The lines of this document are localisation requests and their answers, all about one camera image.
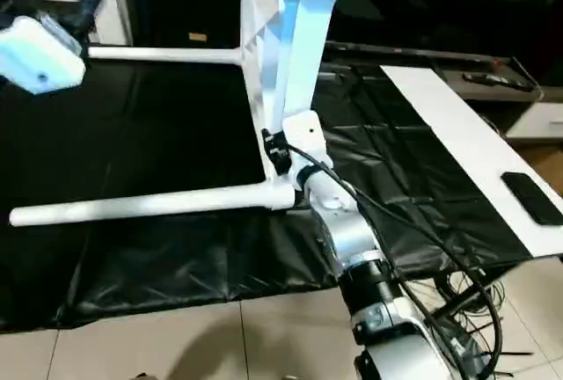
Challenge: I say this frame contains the white plastic table top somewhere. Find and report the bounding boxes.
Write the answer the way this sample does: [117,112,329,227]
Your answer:
[236,0,353,214]

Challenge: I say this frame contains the white cabinet with glass doors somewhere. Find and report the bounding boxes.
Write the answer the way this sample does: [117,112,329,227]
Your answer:
[0,0,133,47]

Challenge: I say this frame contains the black plastic mat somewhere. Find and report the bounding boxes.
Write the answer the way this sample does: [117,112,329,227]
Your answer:
[0,41,563,333]

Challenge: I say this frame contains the white paper sheet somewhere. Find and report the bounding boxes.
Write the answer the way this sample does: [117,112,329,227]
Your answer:
[378,65,563,259]

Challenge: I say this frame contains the brown wooden desk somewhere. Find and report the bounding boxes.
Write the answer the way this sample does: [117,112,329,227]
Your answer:
[435,56,551,108]

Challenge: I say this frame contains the dark elongated device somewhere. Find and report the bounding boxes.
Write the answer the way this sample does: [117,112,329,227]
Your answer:
[462,72,537,92]

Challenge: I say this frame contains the black flat phone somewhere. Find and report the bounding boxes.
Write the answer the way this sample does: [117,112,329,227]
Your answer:
[501,172,563,225]

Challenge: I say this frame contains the white low side cabinet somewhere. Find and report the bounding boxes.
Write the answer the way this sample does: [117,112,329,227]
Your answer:
[503,100,563,140]

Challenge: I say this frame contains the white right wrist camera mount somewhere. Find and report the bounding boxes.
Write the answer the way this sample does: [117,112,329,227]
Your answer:
[280,111,328,174]

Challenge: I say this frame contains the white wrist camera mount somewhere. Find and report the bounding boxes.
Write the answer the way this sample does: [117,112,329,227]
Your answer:
[0,12,89,97]
[280,111,328,174]

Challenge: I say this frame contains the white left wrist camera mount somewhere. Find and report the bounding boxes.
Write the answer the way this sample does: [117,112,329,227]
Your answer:
[0,12,89,97]

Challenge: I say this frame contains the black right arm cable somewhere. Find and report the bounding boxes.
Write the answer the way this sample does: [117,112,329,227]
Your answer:
[290,147,504,372]

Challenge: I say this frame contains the dark metal rail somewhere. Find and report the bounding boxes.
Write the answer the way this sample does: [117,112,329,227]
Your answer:
[325,41,529,69]

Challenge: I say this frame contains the black floor cables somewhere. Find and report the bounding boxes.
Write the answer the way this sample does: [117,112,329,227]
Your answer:
[422,261,563,380]

